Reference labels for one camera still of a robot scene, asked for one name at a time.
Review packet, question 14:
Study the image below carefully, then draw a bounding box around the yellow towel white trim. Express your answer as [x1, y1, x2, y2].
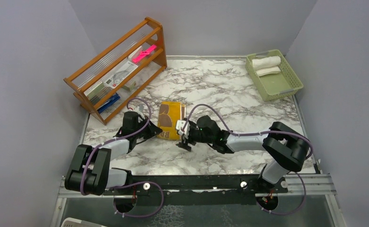
[157, 101, 186, 140]

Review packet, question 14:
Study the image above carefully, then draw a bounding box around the small green staples box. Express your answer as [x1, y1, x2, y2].
[122, 81, 137, 92]

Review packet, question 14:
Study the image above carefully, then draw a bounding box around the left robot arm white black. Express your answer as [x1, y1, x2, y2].
[64, 111, 162, 195]

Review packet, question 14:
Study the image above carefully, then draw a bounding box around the green stapler box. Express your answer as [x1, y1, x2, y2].
[86, 82, 111, 104]

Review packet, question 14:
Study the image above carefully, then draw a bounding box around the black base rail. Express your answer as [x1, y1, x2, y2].
[104, 174, 288, 206]

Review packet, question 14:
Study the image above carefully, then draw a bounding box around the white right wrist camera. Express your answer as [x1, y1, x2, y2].
[175, 120, 190, 136]

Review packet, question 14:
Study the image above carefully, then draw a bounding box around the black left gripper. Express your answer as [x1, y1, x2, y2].
[133, 115, 162, 140]

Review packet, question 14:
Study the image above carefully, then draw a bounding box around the white terry towel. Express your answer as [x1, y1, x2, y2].
[252, 56, 281, 77]

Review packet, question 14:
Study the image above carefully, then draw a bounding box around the wooden shelf rack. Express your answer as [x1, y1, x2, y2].
[64, 17, 167, 125]

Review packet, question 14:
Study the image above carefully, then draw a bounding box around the pink plastic tool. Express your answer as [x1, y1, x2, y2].
[132, 44, 157, 64]

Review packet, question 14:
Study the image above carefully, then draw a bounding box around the blue pen pack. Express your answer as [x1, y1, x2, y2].
[97, 93, 120, 114]

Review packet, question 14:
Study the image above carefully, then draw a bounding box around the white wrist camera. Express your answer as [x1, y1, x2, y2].
[175, 120, 190, 136]
[133, 105, 148, 119]

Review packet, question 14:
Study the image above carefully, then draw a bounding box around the white bin corner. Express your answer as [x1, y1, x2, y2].
[61, 218, 106, 227]

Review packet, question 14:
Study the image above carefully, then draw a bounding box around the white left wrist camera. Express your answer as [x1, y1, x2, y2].
[133, 105, 148, 119]

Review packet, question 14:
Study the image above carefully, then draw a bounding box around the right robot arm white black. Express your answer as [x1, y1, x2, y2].
[176, 115, 313, 192]

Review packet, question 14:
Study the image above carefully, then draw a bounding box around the ruler set clear package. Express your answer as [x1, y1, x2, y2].
[104, 61, 138, 88]

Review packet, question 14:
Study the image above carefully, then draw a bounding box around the light green plastic basket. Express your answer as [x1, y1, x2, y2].
[246, 49, 304, 101]

